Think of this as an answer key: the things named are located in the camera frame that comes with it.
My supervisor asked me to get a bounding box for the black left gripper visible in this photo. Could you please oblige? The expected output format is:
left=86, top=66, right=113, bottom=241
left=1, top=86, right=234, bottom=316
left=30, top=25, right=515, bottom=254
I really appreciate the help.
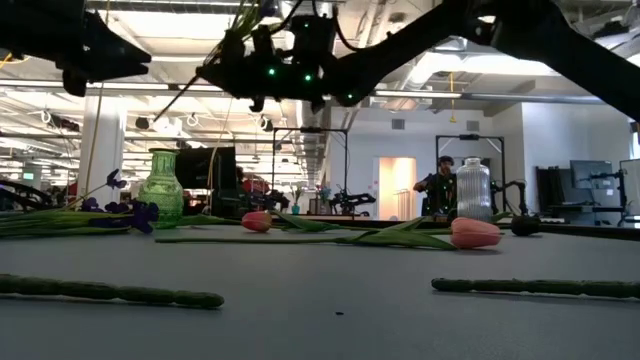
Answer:
left=0, top=0, right=152, bottom=97

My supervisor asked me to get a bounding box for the green leafy flower stem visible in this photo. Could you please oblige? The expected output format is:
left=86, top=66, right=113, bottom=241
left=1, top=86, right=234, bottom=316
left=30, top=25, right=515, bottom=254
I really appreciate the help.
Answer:
left=172, top=213, right=244, bottom=227

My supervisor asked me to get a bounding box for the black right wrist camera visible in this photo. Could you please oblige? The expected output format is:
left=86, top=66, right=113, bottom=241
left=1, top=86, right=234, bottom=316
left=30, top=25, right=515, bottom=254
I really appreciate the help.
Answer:
left=291, top=13, right=337, bottom=59

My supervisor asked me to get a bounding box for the person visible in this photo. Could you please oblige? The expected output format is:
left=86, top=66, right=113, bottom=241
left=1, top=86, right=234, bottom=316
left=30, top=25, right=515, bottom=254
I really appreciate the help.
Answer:
left=413, top=155, right=459, bottom=217

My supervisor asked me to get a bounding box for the pink tulip flower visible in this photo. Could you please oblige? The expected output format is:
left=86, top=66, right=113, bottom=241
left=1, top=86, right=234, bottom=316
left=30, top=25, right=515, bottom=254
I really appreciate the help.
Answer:
left=153, top=216, right=503, bottom=251
left=241, top=209, right=454, bottom=236

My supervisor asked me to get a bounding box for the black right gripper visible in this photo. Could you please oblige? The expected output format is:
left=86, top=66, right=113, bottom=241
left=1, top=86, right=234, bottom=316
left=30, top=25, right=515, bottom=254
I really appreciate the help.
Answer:
left=196, top=24, right=335, bottom=114

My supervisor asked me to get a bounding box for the white square column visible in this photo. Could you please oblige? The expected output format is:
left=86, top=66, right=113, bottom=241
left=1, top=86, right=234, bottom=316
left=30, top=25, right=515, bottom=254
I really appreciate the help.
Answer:
left=77, top=94, right=126, bottom=214

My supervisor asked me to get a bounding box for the green glass vase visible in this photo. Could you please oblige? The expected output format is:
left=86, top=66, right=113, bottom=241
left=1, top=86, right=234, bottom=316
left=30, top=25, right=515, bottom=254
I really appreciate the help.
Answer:
left=137, top=148, right=185, bottom=225

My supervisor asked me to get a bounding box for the black computer monitor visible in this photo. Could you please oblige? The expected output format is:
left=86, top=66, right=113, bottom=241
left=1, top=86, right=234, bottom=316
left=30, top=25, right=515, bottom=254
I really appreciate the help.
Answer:
left=174, top=146, right=238, bottom=191
left=569, top=159, right=614, bottom=191

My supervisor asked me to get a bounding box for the small teal plant pot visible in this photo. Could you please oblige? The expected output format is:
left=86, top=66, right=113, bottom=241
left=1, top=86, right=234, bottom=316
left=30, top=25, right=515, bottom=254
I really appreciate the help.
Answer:
left=289, top=185, right=305, bottom=216

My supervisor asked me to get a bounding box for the yellow hanging cord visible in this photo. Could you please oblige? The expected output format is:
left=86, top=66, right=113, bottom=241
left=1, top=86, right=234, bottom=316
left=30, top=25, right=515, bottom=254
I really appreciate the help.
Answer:
left=83, top=82, right=105, bottom=199

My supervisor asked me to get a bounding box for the red flower bunch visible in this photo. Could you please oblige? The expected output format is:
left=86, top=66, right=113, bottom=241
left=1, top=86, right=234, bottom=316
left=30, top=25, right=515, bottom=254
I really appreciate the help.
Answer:
left=0, top=273, right=225, bottom=310
left=431, top=277, right=640, bottom=300

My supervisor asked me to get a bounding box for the clear ribbed glass vase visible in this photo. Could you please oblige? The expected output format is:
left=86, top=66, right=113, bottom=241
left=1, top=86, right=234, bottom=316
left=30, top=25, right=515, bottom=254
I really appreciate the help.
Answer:
left=455, top=157, right=494, bottom=224

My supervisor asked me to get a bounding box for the black tulip flower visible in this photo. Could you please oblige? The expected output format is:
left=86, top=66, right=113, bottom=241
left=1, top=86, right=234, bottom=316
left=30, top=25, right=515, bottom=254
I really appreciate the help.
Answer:
left=492, top=212, right=542, bottom=238

